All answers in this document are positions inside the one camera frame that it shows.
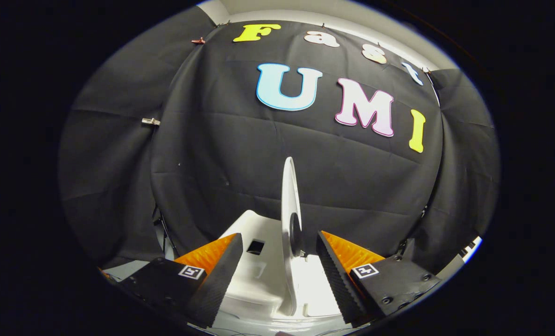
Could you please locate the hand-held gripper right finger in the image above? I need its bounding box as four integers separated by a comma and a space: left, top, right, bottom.
316, 230, 442, 326

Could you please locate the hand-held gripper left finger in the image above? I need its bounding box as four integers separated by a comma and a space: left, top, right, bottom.
119, 232, 244, 329

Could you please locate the black round lid pull tab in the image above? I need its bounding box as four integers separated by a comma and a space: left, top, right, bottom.
289, 212, 304, 257

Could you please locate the white toilet lid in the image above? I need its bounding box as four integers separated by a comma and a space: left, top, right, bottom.
281, 157, 306, 318

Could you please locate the white ceramic toilet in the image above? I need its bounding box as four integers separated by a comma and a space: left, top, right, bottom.
212, 210, 348, 327

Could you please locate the grey box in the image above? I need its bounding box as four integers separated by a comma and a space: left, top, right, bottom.
438, 254, 467, 277

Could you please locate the black backdrop cloth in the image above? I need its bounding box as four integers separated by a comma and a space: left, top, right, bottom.
58, 5, 501, 276

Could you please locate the black and white shelf rack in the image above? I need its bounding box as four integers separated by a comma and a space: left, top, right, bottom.
459, 236, 483, 260

